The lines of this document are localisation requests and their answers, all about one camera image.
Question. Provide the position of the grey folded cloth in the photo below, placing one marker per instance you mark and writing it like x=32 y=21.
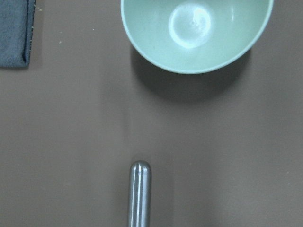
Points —
x=16 y=31

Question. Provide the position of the mint green bowl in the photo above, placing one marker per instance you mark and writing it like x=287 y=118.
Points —
x=194 y=36

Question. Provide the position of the steel muddler black tip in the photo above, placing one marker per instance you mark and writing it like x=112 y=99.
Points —
x=140 y=183

